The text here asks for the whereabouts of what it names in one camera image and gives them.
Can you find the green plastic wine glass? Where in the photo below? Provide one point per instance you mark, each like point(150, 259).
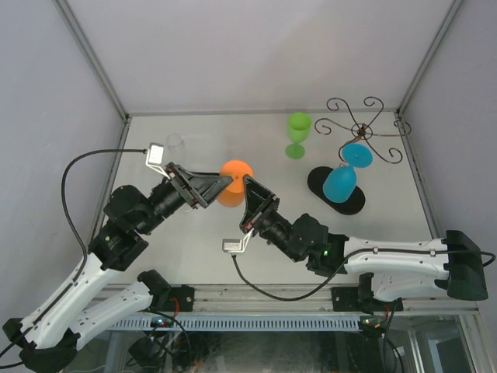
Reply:
point(298, 129)

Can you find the blue slotted cable duct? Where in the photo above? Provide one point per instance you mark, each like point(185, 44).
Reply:
point(239, 323)

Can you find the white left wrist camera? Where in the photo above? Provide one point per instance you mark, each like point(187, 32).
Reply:
point(154, 159)

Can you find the clear champagne flute back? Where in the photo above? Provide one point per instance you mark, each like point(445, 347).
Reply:
point(176, 149)

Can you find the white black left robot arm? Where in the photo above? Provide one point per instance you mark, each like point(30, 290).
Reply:
point(52, 335)

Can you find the orange plastic wine glass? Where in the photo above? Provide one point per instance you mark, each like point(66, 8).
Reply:
point(234, 194)

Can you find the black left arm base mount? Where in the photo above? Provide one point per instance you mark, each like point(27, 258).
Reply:
point(179, 299)

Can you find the blue plastic wine glass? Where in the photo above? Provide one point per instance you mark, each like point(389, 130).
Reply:
point(341, 182)

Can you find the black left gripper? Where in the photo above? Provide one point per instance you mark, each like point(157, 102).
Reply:
point(196, 189)

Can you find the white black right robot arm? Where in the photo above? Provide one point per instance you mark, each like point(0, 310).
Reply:
point(388, 271)

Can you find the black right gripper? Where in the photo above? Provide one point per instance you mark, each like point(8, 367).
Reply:
point(259, 202)

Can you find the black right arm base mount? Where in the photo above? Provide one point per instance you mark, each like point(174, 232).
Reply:
point(353, 299)

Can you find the aluminium front frame rail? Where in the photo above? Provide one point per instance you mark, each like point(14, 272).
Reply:
point(236, 299)

